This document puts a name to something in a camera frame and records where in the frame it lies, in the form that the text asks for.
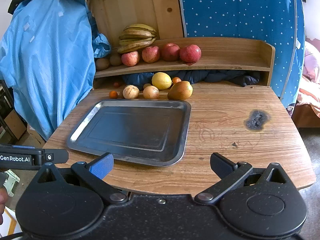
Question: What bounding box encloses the small orange tangerine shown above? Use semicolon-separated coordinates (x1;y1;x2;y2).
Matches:
108;90;118;99

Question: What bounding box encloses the orange green mango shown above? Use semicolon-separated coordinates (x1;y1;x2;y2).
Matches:
167;81;193;100

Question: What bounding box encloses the yellow lemon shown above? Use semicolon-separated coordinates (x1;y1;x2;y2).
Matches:
151;72;172;90

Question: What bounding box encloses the person's left hand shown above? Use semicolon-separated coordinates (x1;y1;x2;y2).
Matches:
0;187;9;225

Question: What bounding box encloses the steel baking tray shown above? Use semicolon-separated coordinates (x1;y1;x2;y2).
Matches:
67;99;191;167

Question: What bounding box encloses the cherry tomato under shelf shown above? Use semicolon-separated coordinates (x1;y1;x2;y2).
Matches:
113;81;121;88

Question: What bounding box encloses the pale round orange fruit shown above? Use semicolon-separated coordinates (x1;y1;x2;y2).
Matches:
143;86;159;99

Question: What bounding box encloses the dark blue quilted jacket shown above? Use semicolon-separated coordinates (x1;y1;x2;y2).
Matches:
123;70;260;89

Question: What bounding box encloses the brown kiwi left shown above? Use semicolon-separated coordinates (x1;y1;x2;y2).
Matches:
95;58;110;71

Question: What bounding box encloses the brown kiwi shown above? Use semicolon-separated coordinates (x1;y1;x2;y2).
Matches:
109;54;123;66
95;58;110;71

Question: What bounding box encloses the brown kiwi right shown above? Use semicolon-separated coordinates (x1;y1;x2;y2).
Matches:
109;54;123;66

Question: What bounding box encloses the pink bedding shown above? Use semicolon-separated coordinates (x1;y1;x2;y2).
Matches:
297;41;319;118

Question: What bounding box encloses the light blue garment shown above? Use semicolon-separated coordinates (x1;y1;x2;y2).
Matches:
1;0;95;139

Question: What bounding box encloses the pale red apple leftmost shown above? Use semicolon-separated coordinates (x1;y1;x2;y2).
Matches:
121;51;140;67

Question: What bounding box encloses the pale red apple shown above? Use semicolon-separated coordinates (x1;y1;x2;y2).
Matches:
142;46;160;63
121;51;140;67

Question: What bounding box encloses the wooden shelf riser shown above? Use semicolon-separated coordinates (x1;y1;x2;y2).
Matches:
94;36;276;87

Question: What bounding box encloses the crumpled blue shoe cover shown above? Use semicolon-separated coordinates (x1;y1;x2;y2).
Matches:
92;34;112;59

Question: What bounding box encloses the dark red apple rightmost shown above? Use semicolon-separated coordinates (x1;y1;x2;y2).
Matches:
180;44;202;63

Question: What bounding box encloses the dark red apple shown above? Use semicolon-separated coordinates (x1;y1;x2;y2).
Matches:
161;43;180;62
180;44;202;63

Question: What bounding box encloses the banana bunch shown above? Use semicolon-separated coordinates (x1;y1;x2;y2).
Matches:
117;23;157;54

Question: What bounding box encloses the wooden panel board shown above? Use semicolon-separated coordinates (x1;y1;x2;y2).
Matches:
89;0;184;47

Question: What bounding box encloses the blue starry fabric wardrobe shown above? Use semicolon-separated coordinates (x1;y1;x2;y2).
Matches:
180;0;305;111

